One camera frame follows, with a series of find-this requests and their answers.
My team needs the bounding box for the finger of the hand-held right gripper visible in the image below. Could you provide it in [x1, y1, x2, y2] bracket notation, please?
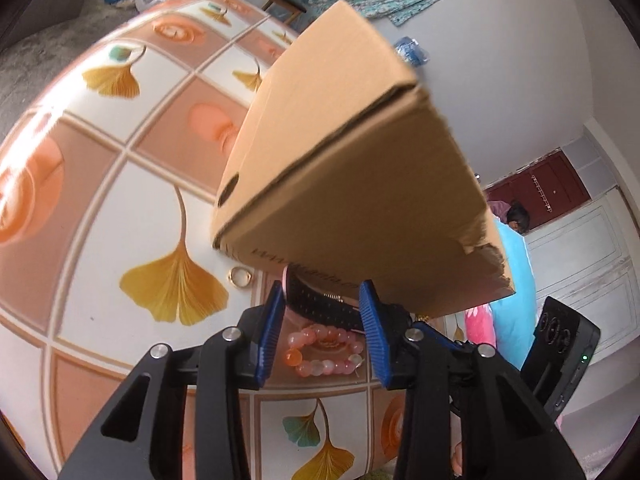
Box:
[412, 321, 478, 357]

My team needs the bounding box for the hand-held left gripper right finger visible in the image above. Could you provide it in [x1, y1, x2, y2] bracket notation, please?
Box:
[359, 280, 586, 480]

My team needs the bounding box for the dark red door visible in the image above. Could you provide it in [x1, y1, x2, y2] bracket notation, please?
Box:
[482, 149, 592, 233]

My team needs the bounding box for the dark cabinet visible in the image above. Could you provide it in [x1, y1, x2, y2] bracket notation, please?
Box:
[0, 0, 96, 51]

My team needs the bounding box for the blue water jug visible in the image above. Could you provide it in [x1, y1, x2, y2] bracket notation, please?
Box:
[394, 36, 431, 67]

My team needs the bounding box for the black strap wristwatch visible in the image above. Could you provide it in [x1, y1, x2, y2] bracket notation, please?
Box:
[282, 266, 366, 333]

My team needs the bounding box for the white wardrobe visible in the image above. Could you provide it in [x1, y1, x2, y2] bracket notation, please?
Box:
[522, 185, 640, 361]

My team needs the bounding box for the pink and orange bead bracelet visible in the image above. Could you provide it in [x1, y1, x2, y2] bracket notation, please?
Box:
[284, 325, 365, 378]

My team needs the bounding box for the brown cardboard box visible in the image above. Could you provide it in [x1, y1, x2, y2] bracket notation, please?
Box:
[210, 0, 516, 320]

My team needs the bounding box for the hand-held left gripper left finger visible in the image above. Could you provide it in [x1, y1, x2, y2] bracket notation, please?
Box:
[59, 281, 288, 480]

